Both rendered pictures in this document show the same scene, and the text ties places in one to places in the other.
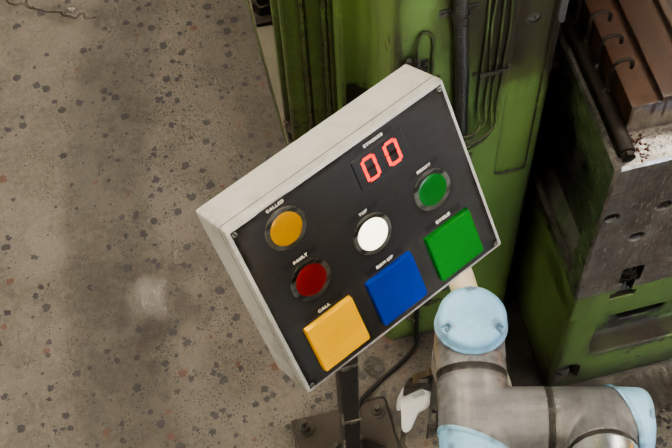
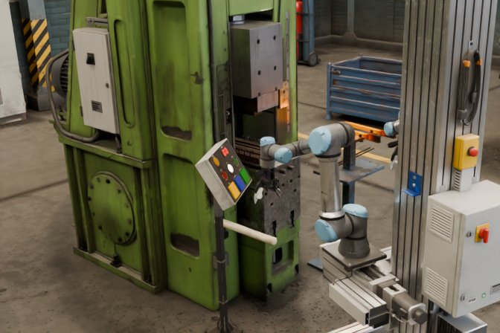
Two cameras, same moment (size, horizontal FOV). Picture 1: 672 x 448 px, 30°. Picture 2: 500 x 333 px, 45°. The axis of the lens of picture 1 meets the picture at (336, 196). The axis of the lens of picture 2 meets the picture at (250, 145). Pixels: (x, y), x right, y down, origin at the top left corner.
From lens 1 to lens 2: 2.44 m
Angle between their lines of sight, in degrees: 49
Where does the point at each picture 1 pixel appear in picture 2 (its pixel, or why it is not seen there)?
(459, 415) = (277, 148)
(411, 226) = (235, 169)
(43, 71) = (47, 307)
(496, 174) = (230, 213)
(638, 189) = not seen: hidden behind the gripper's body
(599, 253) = (265, 212)
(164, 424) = not seen: outside the picture
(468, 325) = (268, 139)
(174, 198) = (120, 314)
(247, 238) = (210, 161)
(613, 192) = not seen: hidden behind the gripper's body
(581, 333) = (268, 262)
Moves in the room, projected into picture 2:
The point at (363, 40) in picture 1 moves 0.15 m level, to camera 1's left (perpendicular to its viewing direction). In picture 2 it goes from (173, 212) to (153, 219)
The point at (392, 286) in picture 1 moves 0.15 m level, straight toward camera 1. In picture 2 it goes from (239, 181) to (254, 190)
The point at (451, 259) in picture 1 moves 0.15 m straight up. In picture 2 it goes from (245, 178) to (245, 153)
